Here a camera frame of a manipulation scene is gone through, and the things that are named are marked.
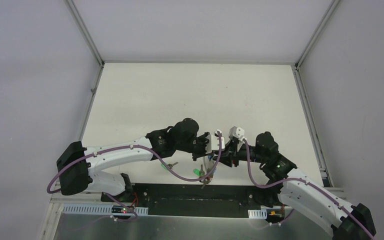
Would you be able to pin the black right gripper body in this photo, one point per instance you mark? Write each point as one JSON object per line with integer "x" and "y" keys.
{"x": 235, "y": 155}

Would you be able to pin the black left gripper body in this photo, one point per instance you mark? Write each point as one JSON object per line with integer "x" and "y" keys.
{"x": 200, "y": 146}

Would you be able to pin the large green tag key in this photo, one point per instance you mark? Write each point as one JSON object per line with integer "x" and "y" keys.
{"x": 200, "y": 172}

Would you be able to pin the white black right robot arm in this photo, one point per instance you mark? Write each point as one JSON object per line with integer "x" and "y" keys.
{"x": 269, "y": 169}

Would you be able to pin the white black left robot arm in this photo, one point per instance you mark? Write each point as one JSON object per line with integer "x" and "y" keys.
{"x": 83, "y": 168}

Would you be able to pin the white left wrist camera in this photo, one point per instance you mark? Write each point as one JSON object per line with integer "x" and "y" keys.
{"x": 215, "y": 142}

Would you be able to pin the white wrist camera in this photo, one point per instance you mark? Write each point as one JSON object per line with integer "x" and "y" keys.
{"x": 215, "y": 142}
{"x": 236, "y": 132}

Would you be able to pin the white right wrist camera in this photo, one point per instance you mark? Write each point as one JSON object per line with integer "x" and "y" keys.
{"x": 236, "y": 132}

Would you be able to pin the white slotted cable duct right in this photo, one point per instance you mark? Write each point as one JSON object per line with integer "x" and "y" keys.
{"x": 257, "y": 214}

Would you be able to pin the white slotted cable duct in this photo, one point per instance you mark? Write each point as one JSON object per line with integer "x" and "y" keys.
{"x": 96, "y": 209}
{"x": 257, "y": 214}

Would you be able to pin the black robot base mount plate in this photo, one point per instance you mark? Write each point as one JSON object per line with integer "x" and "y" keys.
{"x": 188, "y": 200}

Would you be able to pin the aluminium frame rail right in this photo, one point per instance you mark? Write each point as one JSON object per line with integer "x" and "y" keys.
{"x": 302, "y": 85}

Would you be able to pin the aluminium frame rail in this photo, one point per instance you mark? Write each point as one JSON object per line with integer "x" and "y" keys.
{"x": 86, "y": 66}
{"x": 302, "y": 85}

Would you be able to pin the white slotted cable duct left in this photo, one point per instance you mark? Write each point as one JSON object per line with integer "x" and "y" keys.
{"x": 96, "y": 209}

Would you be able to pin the aluminium frame rail left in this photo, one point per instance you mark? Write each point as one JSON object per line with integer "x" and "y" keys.
{"x": 86, "y": 66}

